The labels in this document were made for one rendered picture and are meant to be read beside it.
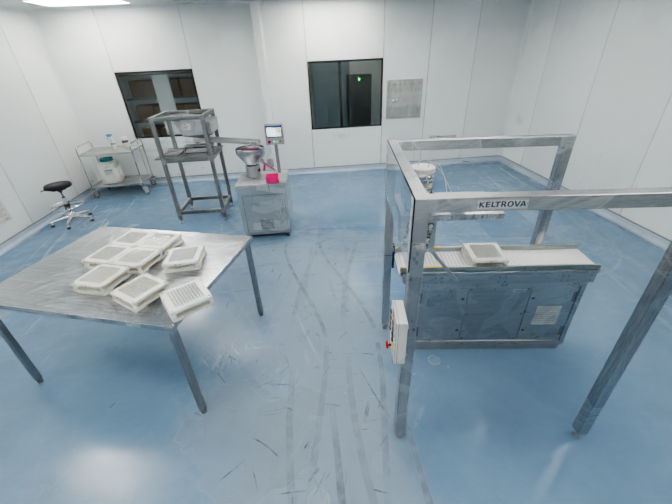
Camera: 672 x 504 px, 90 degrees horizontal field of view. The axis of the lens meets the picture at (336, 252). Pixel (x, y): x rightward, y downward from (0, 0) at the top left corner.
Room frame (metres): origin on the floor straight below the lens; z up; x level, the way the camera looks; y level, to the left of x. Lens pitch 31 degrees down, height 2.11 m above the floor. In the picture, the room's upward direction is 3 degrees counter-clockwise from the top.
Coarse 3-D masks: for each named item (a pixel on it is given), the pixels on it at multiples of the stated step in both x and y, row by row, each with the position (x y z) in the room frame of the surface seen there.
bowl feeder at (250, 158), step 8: (240, 152) 4.16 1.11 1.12; (248, 152) 4.14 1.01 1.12; (256, 152) 4.17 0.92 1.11; (248, 160) 4.18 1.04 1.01; (256, 160) 4.22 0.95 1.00; (272, 160) 4.26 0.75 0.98; (248, 168) 4.23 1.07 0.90; (256, 168) 4.24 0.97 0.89; (264, 168) 4.21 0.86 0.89; (248, 176) 4.25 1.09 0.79; (256, 176) 4.23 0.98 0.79
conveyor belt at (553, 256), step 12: (444, 252) 2.12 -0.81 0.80; (456, 252) 2.11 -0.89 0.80; (504, 252) 2.08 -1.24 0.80; (516, 252) 2.07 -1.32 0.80; (528, 252) 2.06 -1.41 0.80; (540, 252) 2.06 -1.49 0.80; (552, 252) 2.05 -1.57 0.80; (564, 252) 2.04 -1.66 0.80; (576, 252) 2.03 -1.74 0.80; (432, 264) 1.97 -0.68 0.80; (456, 264) 1.95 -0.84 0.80; (468, 264) 1.94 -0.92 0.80; (516, 264) 1.92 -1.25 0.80; (528, 264) 1.91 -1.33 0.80; (540, 264) 1.90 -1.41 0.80
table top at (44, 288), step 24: (96, 240) 2.54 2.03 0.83; (192, 240) 2.46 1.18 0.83; (216, 240) 2.44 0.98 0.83; (240, 240) 2.42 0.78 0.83; (48, 264) 2.17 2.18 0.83; (72, 264) 2.16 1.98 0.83; (216, 264) 2.06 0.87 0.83; (0, 288) 1.88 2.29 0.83; (24, 288) 1.87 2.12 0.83; (48, 288) 1.86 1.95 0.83; (72, 288) 1.84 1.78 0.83; (48, 312) 1.61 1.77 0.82; (72, 312) 1.59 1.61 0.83; (96, 312) 1.58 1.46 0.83; (120, 312) 1.57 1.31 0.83; (144, 312) 1.56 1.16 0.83
